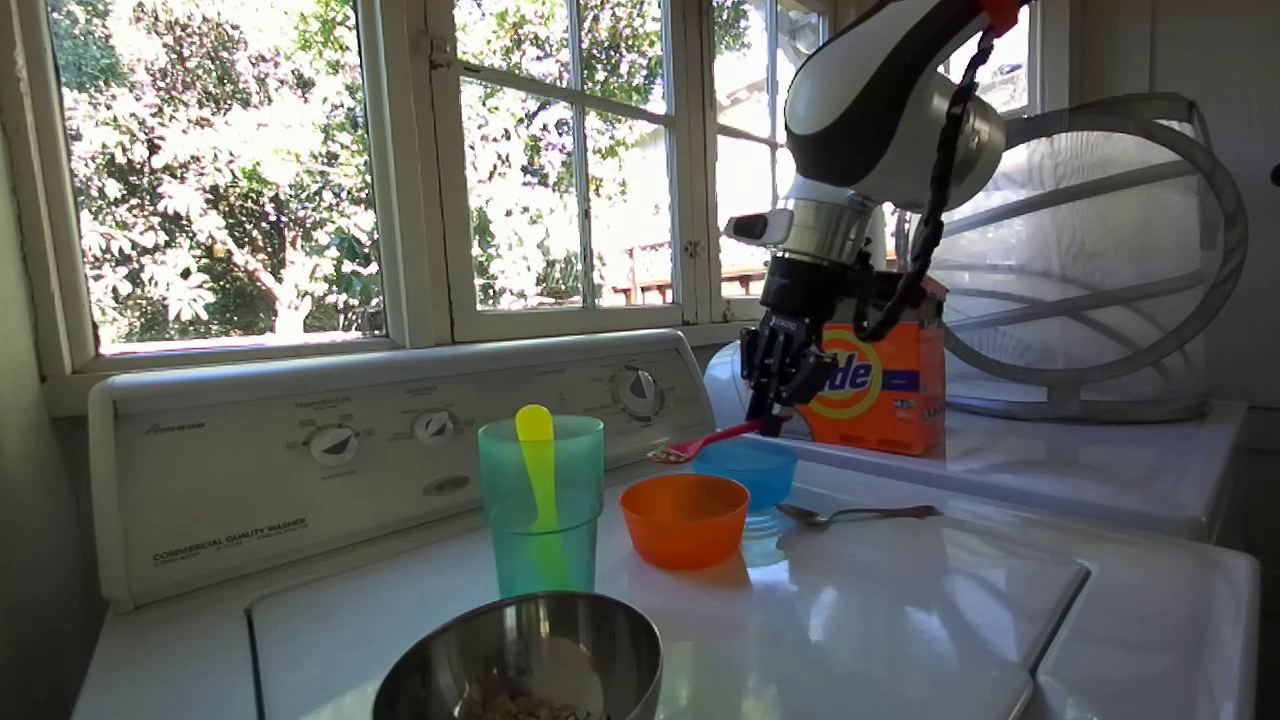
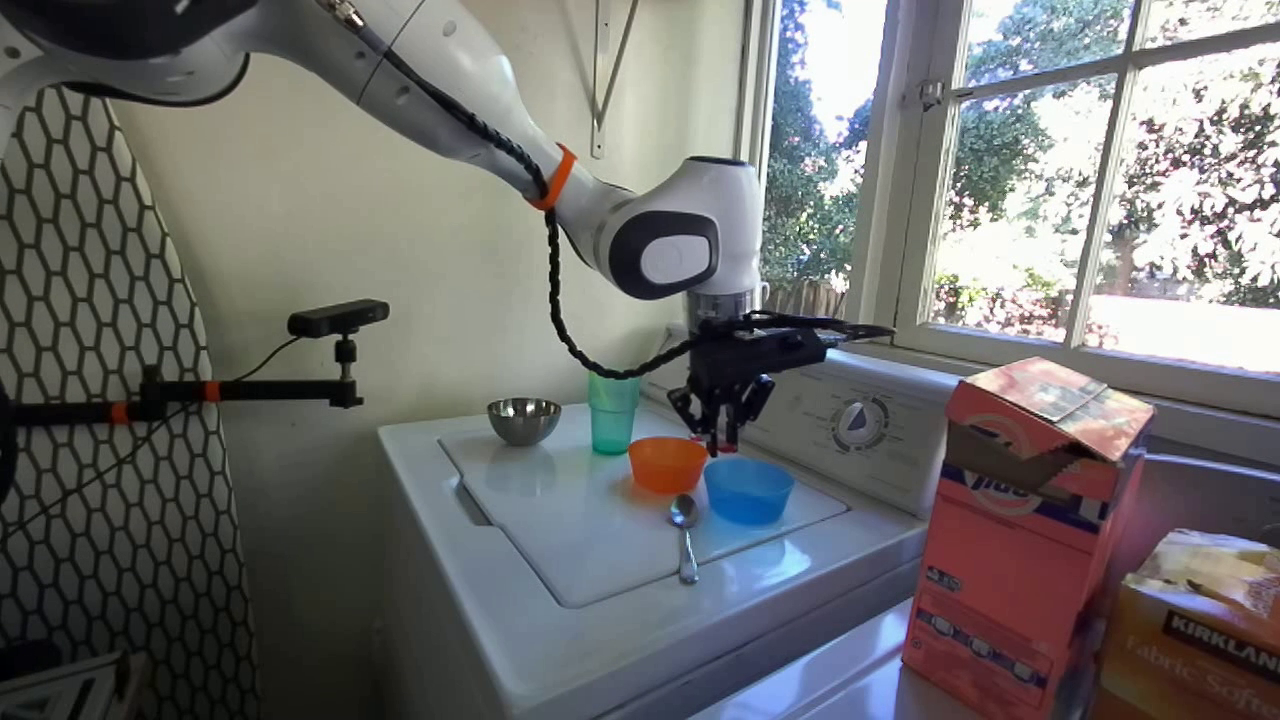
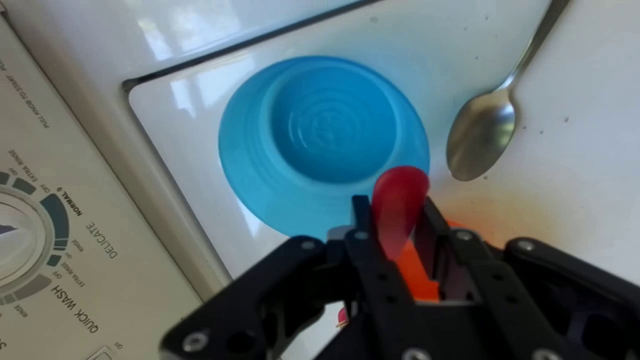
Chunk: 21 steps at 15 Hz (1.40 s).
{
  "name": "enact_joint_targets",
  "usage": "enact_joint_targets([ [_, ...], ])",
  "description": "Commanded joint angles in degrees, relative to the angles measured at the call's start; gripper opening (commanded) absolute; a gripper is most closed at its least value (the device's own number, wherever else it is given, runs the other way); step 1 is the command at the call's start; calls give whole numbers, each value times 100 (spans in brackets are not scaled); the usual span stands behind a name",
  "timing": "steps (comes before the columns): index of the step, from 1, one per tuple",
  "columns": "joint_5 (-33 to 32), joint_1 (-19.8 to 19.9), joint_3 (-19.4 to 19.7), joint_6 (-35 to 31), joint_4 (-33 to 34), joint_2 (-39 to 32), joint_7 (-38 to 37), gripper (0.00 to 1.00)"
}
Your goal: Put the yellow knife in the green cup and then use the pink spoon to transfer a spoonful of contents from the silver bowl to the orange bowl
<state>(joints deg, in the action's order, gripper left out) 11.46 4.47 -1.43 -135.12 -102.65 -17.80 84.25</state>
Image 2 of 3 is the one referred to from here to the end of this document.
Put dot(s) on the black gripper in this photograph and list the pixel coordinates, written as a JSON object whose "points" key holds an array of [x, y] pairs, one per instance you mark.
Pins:
{"points": [[721, 363]]}

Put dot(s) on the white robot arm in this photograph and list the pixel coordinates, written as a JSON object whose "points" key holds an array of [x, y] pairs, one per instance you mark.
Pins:
{"points": [[440, 64]]}

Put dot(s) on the blue plastic bowl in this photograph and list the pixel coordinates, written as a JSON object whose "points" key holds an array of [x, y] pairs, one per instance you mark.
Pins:
{"points": [[748, 495]]}

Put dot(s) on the green translucent plastic cup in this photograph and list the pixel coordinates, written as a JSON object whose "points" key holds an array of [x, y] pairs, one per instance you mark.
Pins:
{"points": [[612, 421]]}

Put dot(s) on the metal spoon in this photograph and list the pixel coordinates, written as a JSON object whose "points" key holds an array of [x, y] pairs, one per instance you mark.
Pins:
{"points": [[687, 512]]}

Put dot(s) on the small metal bowl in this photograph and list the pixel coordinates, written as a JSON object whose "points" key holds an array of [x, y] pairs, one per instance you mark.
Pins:
{"points": [[521, 421]]}

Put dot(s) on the large washer cycle dial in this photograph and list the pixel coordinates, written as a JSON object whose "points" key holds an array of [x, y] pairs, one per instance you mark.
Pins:
{"points": [[860, 424]]}

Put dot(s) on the white washer lid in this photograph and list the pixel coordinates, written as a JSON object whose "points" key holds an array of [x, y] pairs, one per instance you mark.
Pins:
{"points": [[586, 534]]}

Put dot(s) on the white dryer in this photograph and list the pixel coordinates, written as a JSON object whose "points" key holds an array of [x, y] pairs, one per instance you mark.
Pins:
{"points": [[826, 664]]}

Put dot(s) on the white washing machine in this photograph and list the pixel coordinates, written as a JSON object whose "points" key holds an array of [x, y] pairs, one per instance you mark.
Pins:
{"points": [[535, 643]]}

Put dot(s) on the pink detergent box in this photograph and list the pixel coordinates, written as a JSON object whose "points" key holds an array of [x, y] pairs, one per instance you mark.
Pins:
{"points": [[1012, 534]]}

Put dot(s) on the brown Kirkland cardboard box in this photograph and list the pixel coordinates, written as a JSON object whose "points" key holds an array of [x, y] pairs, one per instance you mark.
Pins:
{"points": [[1186, 627]]}

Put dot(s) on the honeycomb pattern ironing board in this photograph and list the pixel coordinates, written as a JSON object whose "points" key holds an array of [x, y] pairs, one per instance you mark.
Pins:
{"points": [[92, 401]]}

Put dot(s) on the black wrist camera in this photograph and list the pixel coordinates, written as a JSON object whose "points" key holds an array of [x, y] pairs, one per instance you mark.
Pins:
{"points": [[788, 347]]}

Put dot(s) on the white window frame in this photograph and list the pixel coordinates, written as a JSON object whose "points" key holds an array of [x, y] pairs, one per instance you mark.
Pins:
{"points": [[907, 202]]}

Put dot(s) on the black external camera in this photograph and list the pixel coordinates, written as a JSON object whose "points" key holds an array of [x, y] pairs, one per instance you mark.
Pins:
{"points": [[338, 318]]}

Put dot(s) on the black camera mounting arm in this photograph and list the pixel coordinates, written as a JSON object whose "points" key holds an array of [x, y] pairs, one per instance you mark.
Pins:
{"points": [[254, 389]]}

